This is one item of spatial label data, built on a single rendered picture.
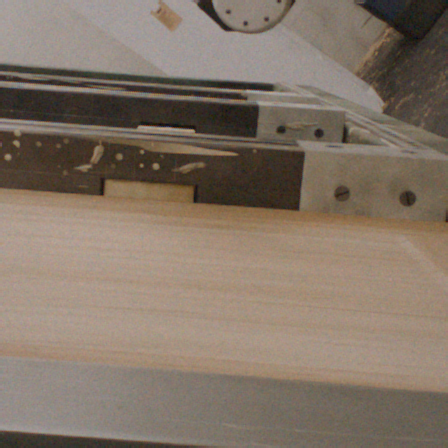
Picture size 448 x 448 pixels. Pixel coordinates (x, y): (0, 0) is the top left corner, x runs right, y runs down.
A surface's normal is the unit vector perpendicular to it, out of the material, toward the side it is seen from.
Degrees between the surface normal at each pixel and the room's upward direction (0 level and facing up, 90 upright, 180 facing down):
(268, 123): 90
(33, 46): 90
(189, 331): 60
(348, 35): 90
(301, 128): 90
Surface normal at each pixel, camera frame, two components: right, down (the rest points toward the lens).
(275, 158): -0.03, 0.19
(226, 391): 0.07, -0.98
